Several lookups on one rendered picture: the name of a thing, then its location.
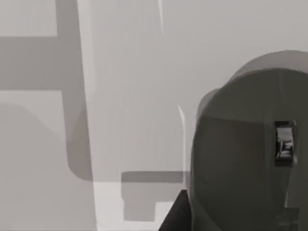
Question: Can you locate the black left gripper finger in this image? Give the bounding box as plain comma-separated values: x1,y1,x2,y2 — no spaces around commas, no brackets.
158,189,193,231

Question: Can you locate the dark grey computer mouse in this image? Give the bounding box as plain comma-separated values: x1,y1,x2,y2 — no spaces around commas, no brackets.
190,68,308,231

